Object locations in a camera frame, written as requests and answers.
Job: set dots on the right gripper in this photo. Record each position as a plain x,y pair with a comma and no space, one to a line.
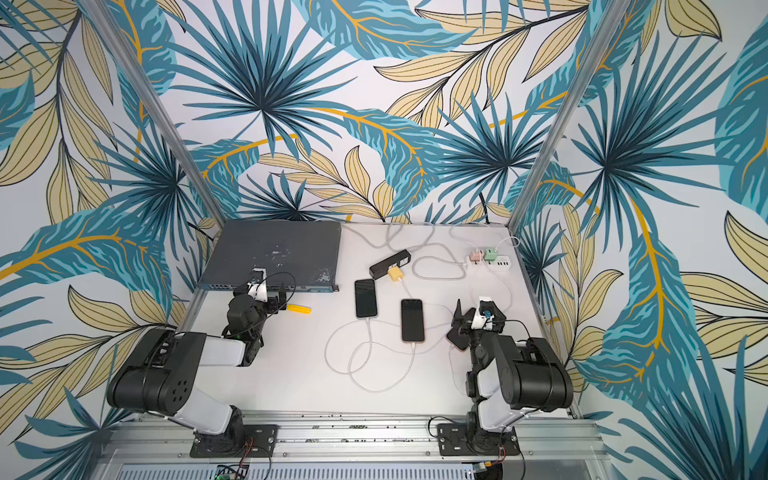
464,327

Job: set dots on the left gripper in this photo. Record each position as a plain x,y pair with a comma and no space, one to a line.
272,301

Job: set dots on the phone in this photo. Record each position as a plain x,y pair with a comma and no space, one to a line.
412,321
366,305
458,339

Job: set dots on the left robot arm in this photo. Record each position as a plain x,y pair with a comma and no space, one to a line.
159,375

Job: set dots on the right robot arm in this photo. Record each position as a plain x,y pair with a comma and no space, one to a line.
508,378

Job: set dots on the white power strip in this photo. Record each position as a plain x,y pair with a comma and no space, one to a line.
501,263

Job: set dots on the green charger plug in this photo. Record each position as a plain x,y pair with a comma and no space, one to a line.
490,254

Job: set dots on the yellow charger plug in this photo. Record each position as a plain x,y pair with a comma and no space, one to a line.
395,273

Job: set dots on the black power strip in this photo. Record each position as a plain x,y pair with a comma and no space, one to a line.
382,267

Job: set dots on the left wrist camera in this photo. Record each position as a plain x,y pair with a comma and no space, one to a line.
257,287

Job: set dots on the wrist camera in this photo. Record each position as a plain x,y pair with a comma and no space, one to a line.
484,316
257,287

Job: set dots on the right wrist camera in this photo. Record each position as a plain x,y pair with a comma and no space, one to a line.
484,316

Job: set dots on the dark grey network switch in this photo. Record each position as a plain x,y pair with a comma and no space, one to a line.
303,254

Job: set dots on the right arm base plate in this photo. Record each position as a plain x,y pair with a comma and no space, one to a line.
459,439

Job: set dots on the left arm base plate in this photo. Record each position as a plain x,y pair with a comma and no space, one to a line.
258,441

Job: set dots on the aluminium front rail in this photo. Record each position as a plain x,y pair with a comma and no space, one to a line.
359,446

